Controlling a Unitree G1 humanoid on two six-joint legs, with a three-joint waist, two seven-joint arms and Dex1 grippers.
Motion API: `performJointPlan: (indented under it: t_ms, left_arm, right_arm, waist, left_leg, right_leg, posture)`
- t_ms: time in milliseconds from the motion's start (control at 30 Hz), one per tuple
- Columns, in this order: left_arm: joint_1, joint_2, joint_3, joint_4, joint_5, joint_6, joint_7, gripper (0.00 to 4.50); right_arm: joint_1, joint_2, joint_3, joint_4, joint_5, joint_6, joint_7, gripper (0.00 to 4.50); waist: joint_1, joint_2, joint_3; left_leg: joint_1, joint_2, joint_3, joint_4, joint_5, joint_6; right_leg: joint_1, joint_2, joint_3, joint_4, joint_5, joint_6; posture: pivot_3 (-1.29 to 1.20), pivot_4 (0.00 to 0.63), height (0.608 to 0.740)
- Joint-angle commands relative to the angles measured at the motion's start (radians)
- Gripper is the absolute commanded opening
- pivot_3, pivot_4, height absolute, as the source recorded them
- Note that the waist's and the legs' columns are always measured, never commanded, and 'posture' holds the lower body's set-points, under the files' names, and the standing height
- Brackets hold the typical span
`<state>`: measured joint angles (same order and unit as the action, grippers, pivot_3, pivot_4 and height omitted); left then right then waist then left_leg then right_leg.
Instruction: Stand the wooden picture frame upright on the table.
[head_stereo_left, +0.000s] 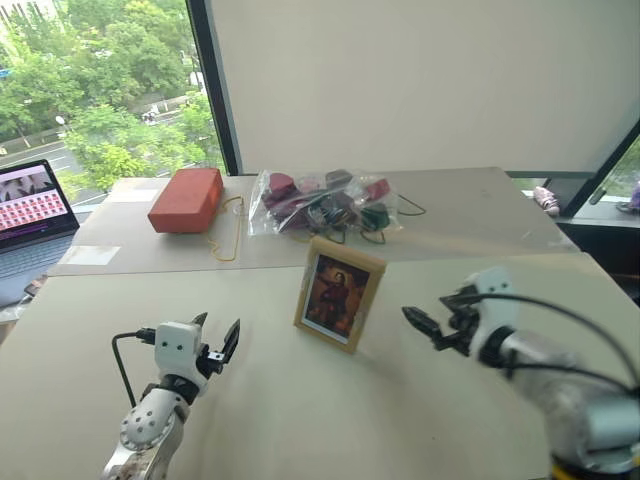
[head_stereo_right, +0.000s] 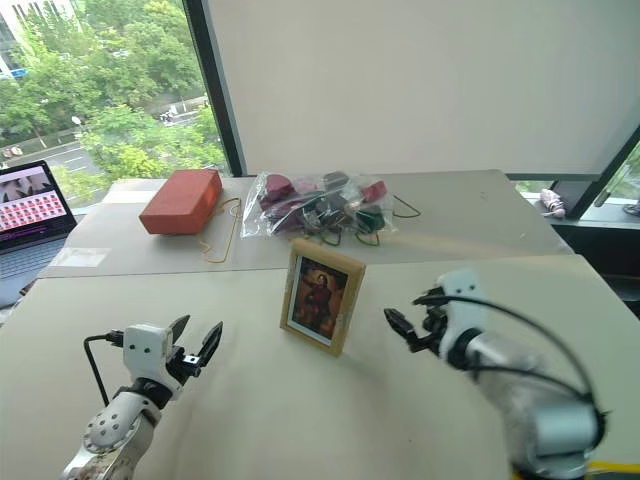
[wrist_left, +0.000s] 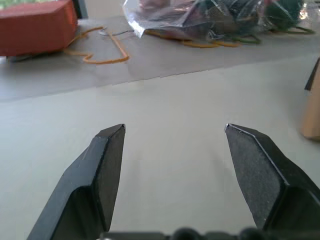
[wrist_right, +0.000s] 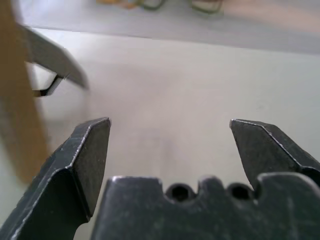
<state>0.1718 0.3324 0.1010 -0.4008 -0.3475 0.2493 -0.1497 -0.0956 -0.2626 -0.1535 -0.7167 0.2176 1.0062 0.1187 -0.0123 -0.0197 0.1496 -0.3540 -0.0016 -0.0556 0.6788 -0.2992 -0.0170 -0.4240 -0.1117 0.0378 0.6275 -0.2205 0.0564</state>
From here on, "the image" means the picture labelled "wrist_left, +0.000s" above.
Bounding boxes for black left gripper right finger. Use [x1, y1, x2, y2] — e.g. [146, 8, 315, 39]
[224, 123, 320, 240]

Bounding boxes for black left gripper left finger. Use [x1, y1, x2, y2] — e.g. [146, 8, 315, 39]
[26, 123, 127, 240]

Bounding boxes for orange rubber band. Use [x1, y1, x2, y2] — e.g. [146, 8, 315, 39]
[63, 25, 130, 65]

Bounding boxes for green rubber band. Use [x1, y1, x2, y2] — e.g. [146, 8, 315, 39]
[231, 25, 316, 46]

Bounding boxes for yellow rubber band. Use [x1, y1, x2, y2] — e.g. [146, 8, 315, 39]
[144, 29, 242, 49]

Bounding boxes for orange-red rectangular box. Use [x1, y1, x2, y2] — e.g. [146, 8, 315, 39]
[0, 0, 80, 57]

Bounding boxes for clear plastic bag of items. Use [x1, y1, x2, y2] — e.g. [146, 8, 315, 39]
[123, 0, 307, 42]

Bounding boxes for thin silver metal wire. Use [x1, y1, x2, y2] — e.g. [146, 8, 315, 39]
[98, 28, 136, 37]

